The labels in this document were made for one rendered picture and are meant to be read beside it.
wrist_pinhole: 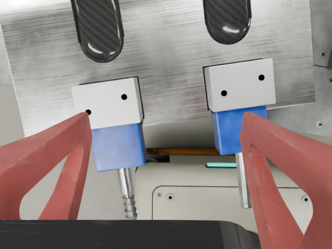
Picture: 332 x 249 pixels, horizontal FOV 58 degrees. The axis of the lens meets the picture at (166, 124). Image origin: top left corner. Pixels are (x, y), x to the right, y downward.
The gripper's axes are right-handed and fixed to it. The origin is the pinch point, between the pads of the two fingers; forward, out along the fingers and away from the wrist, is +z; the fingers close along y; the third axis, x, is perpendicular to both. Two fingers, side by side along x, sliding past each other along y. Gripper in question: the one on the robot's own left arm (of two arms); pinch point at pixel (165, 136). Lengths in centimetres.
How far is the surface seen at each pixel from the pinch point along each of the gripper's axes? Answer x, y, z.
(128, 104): 4.9, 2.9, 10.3
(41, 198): 85, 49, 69
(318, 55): 4.7, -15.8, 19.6
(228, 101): 4.7, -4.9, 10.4
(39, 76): 4.1, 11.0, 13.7
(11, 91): 48, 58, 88
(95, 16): -0.1, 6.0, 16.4
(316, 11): 0.8, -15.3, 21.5
